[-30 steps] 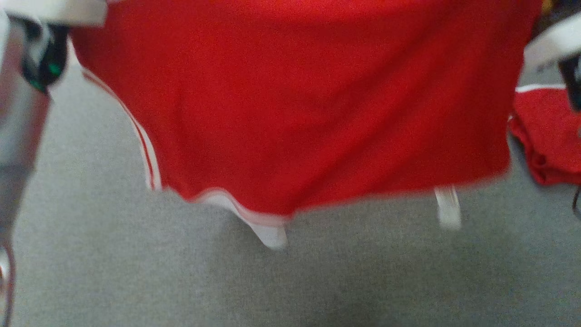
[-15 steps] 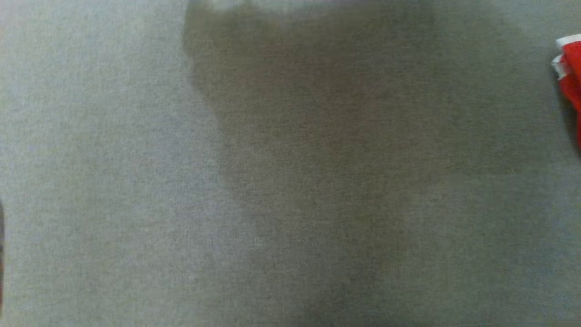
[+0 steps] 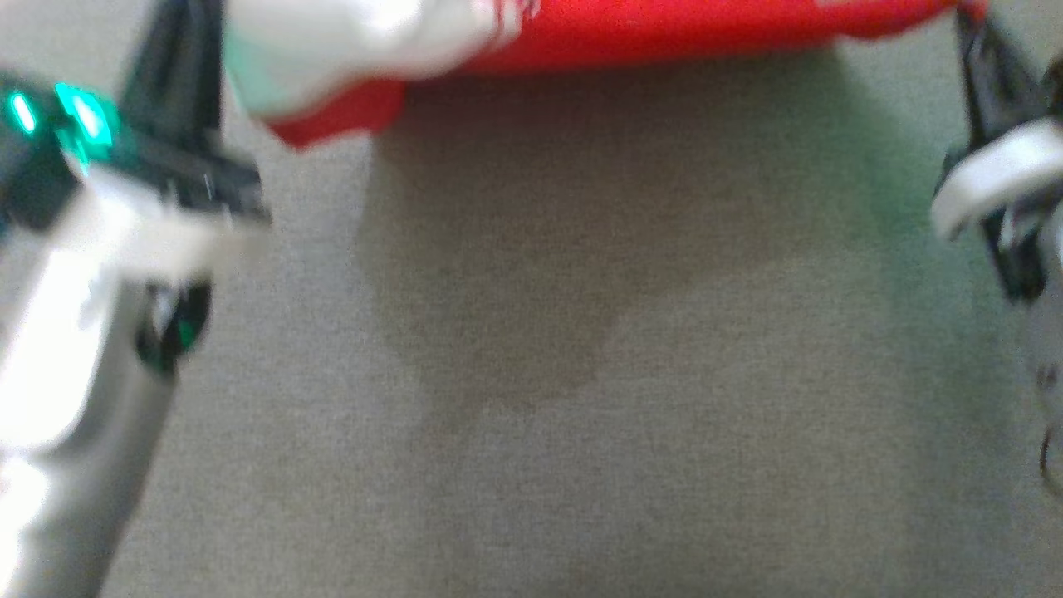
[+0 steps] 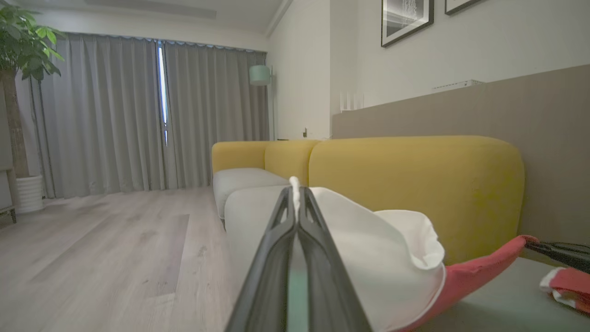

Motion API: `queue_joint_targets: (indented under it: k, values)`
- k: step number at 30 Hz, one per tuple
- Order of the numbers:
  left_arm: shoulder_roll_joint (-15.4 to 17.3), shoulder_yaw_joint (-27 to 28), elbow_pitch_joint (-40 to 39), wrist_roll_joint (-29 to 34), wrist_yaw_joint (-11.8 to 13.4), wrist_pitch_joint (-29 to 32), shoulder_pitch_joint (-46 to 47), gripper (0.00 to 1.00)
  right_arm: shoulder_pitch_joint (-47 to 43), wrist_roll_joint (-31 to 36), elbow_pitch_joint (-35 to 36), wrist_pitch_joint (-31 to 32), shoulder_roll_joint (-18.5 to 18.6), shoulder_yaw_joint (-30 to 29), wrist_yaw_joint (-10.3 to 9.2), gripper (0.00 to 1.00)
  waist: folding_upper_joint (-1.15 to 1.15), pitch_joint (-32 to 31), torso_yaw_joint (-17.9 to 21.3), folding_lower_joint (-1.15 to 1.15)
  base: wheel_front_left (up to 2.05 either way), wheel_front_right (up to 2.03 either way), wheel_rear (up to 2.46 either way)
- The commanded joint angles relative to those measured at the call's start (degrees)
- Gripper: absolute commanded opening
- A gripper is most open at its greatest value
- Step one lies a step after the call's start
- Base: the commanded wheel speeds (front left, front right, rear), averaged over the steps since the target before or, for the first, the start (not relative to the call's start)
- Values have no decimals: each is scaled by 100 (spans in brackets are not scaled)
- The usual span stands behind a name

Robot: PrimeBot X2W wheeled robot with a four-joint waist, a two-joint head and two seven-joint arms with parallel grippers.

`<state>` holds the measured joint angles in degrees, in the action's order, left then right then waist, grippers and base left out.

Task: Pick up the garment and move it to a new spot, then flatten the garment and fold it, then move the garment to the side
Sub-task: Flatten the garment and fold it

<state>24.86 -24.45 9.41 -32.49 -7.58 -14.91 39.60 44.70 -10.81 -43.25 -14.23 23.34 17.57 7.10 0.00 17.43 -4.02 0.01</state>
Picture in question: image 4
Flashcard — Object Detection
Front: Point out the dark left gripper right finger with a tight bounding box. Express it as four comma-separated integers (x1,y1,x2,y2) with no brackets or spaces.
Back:
298,186,372,332

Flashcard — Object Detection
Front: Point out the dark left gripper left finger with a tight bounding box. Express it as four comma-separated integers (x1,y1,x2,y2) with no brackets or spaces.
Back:
226,186,298,332

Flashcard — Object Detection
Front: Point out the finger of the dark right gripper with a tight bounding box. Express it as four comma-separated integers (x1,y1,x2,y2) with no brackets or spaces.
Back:
525,240,590,274

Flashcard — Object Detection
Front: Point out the red garment striped trim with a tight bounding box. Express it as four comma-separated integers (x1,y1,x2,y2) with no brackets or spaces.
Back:
539,267,590,315

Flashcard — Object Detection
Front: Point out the red garment with white lining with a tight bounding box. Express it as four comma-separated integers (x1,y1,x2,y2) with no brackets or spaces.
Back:
288,175,539,332

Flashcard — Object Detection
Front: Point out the grey sofa with yellow backrest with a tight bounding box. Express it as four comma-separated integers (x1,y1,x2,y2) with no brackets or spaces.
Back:
211,135,590,332

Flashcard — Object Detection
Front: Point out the white router with antennas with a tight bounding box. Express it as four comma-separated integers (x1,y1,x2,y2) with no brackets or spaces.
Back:
340,90,365,113

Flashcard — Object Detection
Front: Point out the floor lamp with mint shade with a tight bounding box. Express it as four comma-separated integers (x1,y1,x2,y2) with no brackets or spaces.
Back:
248,64,276,142

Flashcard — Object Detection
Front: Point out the flat white box device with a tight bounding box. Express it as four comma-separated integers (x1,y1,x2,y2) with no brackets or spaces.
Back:
432,79,485,91

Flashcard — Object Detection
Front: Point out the grey pleated curtain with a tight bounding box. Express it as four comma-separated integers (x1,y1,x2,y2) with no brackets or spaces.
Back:
28,32,271,200

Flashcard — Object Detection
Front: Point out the white ribbed plant pot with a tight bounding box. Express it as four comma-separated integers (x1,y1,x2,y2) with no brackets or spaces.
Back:
16,174,46,214

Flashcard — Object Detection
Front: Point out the small black framed picture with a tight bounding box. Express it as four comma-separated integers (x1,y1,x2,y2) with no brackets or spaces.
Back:
444,0,483,16

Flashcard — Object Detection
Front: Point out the large black framed picture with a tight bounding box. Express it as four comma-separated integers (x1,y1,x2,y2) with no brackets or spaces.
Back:
381,0,435,48

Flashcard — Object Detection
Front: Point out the green leafy potted tree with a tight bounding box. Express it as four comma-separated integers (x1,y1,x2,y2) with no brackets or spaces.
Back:
0,0,65,179

